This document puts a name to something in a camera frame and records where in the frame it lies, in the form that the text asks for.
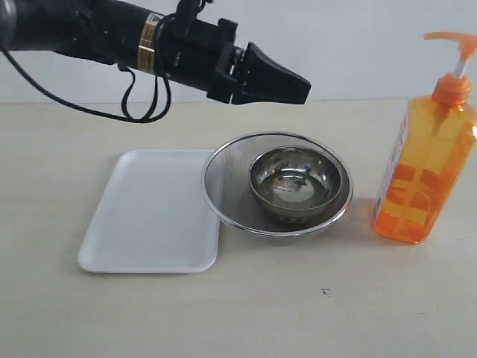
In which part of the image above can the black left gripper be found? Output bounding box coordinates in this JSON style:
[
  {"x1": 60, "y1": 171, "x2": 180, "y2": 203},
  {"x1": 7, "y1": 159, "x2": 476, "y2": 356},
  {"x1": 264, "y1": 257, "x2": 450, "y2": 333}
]
[{"x1": 206, "y1": 18, "x2": 312, "y2": 105}]

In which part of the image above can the orange pump soap bottle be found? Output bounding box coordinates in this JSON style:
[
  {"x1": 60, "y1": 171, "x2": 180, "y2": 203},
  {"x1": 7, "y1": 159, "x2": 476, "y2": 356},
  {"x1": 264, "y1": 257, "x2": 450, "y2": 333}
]
[{"x1": 373, "y1": 31, "x2": 476, "y2": 244}]

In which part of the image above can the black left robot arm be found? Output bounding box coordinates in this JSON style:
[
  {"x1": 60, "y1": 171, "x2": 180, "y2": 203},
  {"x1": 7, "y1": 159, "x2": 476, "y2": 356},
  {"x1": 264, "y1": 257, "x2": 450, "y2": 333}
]
[{"x1": 1, "y1": 1, "x2": 311, "y2": 105}]

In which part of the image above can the small stainless steel bowl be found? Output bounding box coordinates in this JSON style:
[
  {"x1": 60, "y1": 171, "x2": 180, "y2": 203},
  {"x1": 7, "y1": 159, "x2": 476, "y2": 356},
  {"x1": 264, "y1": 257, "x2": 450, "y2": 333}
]
[{"x1": 248, "y1": 145, "x2": 344, "y2": 221}]

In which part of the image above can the steel mesh strainer basket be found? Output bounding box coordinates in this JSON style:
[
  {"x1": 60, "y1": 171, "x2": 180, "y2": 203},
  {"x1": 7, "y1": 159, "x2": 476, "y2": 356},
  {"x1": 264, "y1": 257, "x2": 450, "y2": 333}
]
[{"x1": 201, "y1": 131, "x2": 354, "y2": 245}]

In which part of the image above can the white rectangular tray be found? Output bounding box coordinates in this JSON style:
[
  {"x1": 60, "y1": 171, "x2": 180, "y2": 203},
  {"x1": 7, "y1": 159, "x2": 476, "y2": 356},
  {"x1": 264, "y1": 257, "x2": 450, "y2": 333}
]
[{"x1": 78, "y1": 150, "x2": 220, "y2": 274}]

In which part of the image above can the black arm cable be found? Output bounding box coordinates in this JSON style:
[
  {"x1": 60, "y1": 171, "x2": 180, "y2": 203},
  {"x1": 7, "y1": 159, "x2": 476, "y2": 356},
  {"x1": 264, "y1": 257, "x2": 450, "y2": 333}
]
[{"x1": 0, "y1": 0, "x2": 209, "y2": 124}]

